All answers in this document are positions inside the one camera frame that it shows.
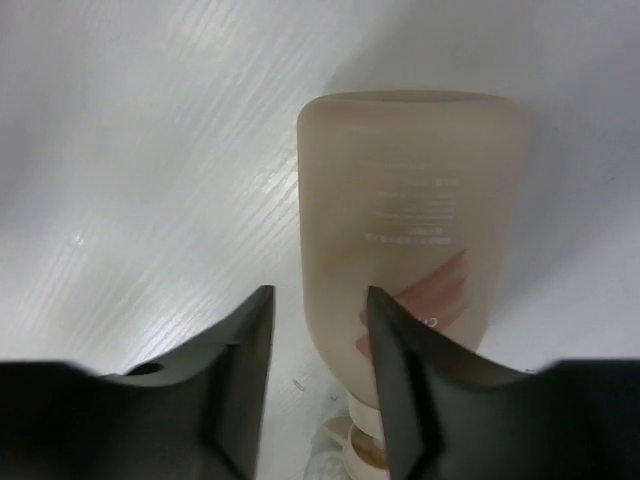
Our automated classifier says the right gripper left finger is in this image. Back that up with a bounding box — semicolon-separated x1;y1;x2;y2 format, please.
1;286;274;479

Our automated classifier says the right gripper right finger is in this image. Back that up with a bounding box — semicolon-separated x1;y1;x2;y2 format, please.
367;287;639;479

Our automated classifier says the beige lotion pump bottle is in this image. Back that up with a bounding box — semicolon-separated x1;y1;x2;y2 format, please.
297;91;531;479

